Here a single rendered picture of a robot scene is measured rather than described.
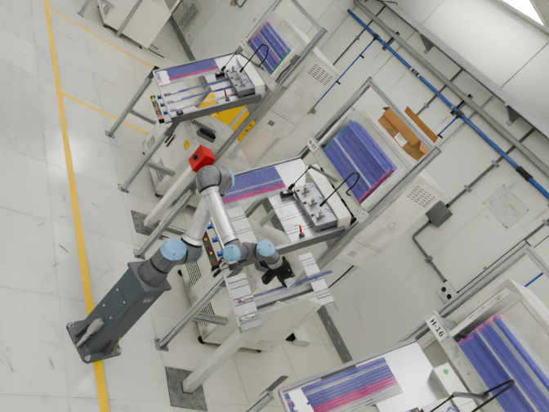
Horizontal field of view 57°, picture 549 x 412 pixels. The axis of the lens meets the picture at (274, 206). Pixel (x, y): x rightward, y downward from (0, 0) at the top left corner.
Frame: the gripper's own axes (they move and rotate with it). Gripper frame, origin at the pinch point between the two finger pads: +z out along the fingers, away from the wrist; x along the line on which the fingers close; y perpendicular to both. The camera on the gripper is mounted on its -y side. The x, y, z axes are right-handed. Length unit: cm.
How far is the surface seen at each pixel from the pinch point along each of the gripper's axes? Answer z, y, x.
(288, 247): 10.8, 8.3, 31.6
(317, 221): 11, 30, 40
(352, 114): -4, 80, 93
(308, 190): 10, 34, 64
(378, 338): 188, 31, 50
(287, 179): 13, 25, 85
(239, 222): 2, -12, 58
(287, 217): 11, 15, 54
